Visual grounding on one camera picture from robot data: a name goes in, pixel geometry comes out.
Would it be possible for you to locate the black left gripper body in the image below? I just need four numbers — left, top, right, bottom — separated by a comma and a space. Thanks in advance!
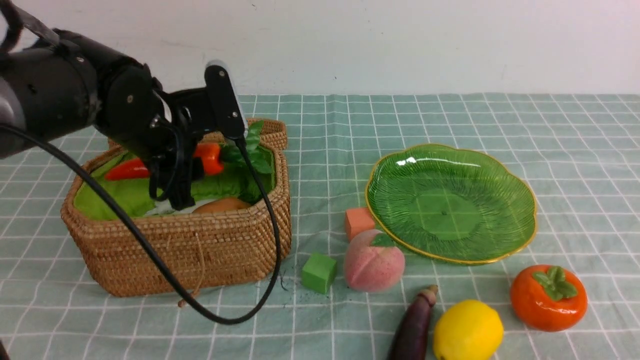
150, 88, 215, 166

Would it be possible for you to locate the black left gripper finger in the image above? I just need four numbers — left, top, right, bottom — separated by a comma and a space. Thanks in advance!
167, 140, 197, 211

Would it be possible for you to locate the white toy radish with leaves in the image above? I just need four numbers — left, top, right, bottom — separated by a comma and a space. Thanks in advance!
142, 200, 204, 217

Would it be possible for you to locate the orange toy carrot with leaves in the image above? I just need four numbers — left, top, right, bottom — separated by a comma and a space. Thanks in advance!
103, 120, 273, 182

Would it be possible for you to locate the brown toy potato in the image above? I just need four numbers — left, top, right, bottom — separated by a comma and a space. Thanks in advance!
192, 197, 252, 214

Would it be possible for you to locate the pink toy peach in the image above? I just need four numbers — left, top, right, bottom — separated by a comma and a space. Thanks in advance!
343, 228, 406, 293

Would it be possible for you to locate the yellow toy lemon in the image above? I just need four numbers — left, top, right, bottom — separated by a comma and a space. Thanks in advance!
432, 300, 505, 360

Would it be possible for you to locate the orange toy persimmon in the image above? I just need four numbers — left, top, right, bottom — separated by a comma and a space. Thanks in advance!
510, 264, 588, 332

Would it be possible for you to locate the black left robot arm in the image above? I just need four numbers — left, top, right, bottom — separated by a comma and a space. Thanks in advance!
1, 0, 217, 210

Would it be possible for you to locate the woven wicker basket green lining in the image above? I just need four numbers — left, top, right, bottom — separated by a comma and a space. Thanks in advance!
60, 142, 293, 308

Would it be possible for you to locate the woven wicker basket lid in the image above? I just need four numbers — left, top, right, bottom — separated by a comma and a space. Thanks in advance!
107, 117, 289, 151

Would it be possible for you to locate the green foam cube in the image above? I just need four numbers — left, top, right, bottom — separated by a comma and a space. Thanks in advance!
301, 252, 338, 295

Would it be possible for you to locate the orange foam cube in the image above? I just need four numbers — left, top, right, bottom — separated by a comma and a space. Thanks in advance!
344, 207, 376, 243

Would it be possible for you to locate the purple toy eggplant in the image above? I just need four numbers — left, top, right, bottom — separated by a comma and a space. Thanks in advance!
386, 284, 439, 360

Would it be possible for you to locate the green glass leaf plate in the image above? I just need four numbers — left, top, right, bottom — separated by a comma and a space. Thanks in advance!
364, 143, 538, 265

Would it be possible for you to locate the green checkered tablecloth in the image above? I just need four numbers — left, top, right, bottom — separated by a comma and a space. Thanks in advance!
0, 93, 640, 360

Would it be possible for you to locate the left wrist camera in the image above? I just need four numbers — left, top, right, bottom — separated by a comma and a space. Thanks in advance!
204, 59, 249, 141

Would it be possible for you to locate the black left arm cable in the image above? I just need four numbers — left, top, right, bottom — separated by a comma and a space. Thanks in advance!
0, 124, 282, 326

